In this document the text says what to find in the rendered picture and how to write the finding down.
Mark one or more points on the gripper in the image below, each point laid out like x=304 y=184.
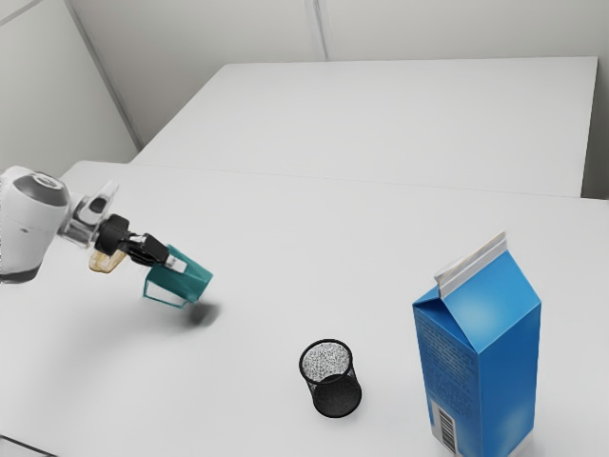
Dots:
x=111 y=233

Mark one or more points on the teal faceted mug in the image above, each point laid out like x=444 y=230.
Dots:
x=192 y=282

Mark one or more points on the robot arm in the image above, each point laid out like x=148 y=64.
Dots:
x=28 y=228

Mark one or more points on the black mesh pen holder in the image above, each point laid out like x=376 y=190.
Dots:
x=333 y=385

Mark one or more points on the blue milk carton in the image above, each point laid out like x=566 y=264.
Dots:
x=476 y=352

